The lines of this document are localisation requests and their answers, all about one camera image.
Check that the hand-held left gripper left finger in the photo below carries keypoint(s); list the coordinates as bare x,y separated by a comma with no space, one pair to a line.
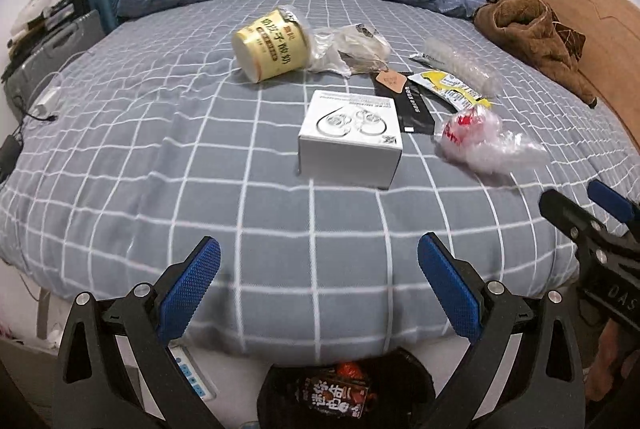
192,289

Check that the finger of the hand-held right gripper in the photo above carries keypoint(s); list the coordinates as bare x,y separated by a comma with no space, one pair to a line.
567,214
612,204

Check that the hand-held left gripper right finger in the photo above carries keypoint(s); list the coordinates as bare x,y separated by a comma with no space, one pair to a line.
450,289

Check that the black trash bin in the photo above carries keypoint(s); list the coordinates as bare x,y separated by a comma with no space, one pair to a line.
400,384

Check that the red and white plastic bag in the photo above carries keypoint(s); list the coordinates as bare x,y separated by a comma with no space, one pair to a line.
480,139

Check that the yellow snack wrapper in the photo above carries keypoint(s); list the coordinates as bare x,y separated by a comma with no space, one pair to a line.
452,89

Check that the white cardboard box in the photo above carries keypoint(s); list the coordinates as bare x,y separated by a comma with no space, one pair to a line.
350,139

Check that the clear plastic cup sleeve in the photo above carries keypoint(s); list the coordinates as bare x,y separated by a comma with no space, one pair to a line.
460,61

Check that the yellow paper cup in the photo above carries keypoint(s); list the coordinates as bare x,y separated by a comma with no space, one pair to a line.
270,46

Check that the person's right hand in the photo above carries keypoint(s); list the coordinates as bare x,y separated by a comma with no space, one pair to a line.
607,359

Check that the white control panel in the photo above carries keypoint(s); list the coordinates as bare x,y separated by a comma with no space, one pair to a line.
192,374

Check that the grey checked bed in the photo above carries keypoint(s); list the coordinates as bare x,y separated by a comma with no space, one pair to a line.
150,159

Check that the red drink carton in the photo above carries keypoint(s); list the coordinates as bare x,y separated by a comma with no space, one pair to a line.
332,394

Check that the brown checked cloth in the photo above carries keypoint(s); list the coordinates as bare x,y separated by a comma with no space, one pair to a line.
570,40

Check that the wooden headboard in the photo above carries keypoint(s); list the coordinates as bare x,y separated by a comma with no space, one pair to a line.
590,34

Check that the flat black packet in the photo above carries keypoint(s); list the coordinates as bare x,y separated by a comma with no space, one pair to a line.
417,109

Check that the brown fleece garment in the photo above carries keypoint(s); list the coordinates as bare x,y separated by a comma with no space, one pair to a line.
520,29

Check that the brown paper tag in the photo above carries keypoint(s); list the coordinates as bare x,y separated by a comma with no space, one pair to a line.
392,80

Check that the black power adapter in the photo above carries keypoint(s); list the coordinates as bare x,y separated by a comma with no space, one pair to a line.
9,154

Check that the white charger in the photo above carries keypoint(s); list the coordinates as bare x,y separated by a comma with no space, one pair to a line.
47,100

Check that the white crumpled plastic wrapper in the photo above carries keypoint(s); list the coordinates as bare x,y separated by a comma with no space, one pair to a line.
362,44

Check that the clear plastic bag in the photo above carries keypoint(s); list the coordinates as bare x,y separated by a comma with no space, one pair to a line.
325,54

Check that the grey suitcase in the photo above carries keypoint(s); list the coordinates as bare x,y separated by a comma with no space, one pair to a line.
55,44

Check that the teal plastic stool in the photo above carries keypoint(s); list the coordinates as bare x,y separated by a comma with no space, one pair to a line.
106,1

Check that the white rounded object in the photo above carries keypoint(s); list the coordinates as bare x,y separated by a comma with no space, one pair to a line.
30,11

